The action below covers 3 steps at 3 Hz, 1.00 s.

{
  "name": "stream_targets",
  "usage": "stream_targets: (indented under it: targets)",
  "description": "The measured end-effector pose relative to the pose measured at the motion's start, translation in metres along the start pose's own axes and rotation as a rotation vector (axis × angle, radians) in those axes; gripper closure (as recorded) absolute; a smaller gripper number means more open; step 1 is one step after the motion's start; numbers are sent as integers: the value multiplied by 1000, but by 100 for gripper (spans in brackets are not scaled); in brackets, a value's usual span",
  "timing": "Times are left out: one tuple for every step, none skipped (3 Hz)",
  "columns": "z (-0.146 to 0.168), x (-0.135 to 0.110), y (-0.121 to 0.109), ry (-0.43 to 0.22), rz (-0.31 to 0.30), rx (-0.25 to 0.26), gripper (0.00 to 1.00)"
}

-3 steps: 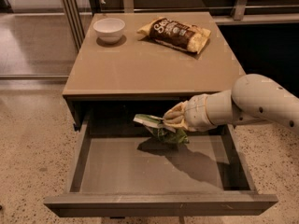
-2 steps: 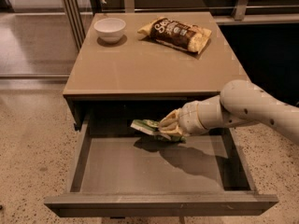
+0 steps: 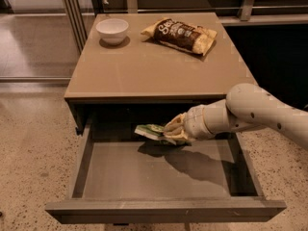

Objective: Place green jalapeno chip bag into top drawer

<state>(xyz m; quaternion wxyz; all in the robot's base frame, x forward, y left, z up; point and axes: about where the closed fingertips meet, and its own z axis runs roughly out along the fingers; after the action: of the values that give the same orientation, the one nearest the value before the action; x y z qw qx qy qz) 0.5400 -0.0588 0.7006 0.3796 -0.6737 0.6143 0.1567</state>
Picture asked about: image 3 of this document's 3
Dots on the grey drawer cabinet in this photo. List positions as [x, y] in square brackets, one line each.
[142, 70]

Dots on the open grey top drawer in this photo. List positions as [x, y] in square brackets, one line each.
[120, 178]

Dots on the green jalapeno chip bag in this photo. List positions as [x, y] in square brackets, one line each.
[156, 133]

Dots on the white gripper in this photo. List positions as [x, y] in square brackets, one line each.
[194, 123]

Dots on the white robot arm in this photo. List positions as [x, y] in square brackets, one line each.
[245, 107]

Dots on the metal shelf bracket rail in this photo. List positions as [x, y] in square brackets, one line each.
[231, 12]

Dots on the metal frame post left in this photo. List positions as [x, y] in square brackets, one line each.
[72, 10]

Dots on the white ceramic bowl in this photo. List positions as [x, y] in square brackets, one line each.
[113, 31]

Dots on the brown chip bag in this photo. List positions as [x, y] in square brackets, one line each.
[181, 36]

